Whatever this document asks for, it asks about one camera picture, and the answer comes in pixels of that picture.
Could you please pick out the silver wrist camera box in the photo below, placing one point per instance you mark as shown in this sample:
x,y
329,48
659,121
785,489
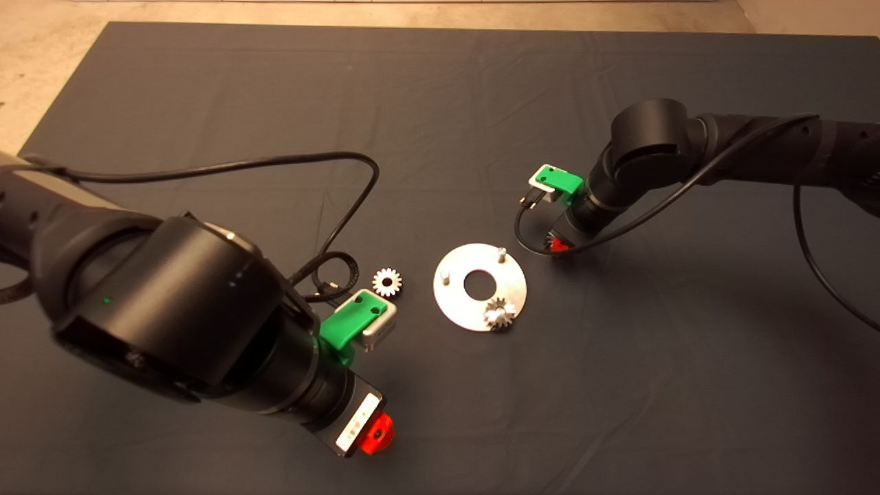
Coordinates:
x,y
385,328
540,187

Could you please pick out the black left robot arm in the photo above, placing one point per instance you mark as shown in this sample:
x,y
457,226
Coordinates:
x,y
185,302

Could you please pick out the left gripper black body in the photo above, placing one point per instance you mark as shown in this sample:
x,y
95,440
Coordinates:
x,y
345,414

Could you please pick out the dark grey table cloth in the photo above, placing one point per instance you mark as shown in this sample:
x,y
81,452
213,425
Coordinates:
x,y
481,103

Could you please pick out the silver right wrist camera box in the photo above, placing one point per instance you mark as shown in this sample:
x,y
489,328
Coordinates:
x,y
540,187

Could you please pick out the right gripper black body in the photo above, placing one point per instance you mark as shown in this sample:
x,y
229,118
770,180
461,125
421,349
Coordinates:
x,y
579,225

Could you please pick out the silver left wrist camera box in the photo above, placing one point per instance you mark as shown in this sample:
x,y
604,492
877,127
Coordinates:
x,y
385,328

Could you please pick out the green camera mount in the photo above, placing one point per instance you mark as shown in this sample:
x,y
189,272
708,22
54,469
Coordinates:
x,y
349,320
560,180

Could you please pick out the round metal carrier plate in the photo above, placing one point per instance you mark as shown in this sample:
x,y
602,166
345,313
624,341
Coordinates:
x,y
457,302

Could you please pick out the green right camera mount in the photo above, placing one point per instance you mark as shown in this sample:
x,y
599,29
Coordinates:
x,y
560,180

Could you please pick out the bright steel planetary gear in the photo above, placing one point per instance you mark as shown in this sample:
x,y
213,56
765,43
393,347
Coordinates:
x,y
387,282

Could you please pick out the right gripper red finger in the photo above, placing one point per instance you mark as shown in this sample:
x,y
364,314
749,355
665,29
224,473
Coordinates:
x,y
558,243

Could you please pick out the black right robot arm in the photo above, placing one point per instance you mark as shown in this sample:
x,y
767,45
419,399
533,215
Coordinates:
x,y
653,144

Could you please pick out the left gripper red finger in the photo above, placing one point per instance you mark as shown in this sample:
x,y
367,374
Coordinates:
x,y
378,433

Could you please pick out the green left camera mount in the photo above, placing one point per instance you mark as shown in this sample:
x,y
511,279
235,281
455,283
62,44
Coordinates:
x,y
349,320

